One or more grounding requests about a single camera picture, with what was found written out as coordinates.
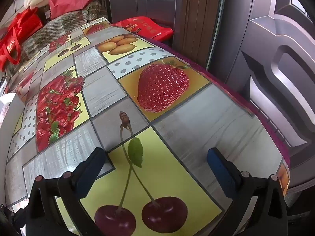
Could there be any fruit print tablecloth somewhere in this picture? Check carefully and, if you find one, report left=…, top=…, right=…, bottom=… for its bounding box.
left=4, top=17, right=291, bottom=236

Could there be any red shopping bag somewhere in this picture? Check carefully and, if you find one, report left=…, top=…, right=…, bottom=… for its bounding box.
left=0, top=7, right=43, bottom=73

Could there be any brown panelled door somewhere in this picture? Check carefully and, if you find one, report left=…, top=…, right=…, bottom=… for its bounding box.
left=106, top=0, right=315, bottom=195

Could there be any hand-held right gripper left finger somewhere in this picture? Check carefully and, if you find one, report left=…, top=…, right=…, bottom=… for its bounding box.
left=26, top=147, right=109, bottom=236

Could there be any flat red printed bag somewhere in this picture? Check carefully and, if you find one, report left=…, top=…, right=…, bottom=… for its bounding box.
left=112, top=16, right=174, bottom=42

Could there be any plaid bench cover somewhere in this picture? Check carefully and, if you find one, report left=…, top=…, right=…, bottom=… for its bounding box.
left=5, top=1, right=109, bottom=79

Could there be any white shallow cardboard box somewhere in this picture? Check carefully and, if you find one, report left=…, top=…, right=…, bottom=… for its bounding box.
left=0, top=93, right=25, bottom=153

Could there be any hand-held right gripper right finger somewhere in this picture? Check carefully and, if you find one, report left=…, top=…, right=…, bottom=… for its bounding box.
left=207, top=147, right=288, bottom=236

